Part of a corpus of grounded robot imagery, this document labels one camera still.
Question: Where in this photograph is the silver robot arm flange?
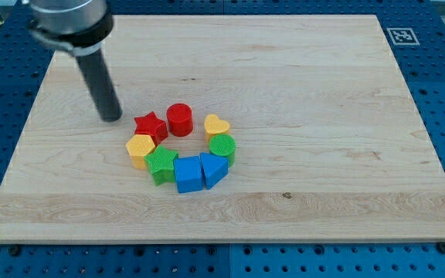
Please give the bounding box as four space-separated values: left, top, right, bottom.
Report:
22 0 114 57

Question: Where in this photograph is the yellow heart block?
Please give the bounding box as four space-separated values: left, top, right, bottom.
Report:
204 114 230 143

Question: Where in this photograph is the white fiducial marker tag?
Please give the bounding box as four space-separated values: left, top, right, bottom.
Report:
386 27 420 46

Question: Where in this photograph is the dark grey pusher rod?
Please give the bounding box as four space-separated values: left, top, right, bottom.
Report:
76 49 122 122

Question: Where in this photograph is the blue cube block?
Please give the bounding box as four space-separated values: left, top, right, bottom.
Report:
174 156 204 194

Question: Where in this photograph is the yellow hexagon block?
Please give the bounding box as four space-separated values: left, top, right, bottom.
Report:
126 134 156 169

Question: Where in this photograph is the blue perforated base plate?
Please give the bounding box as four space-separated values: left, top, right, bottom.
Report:
0 0 445 277

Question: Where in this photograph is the light wooden board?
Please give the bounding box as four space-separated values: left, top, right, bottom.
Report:
0 15 445 244

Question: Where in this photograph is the green cylinder block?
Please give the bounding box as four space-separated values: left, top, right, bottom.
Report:
209 134 236 167

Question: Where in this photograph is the red cylinder block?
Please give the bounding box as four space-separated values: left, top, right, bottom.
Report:
166 103 193 137

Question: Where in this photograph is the blue triangle block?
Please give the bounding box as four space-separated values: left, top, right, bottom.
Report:
199 153 229 190

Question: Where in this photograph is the green star block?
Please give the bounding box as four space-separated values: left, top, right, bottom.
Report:
144 144 178 186

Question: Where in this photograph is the red star block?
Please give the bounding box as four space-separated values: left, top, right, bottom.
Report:
134 111 168 145

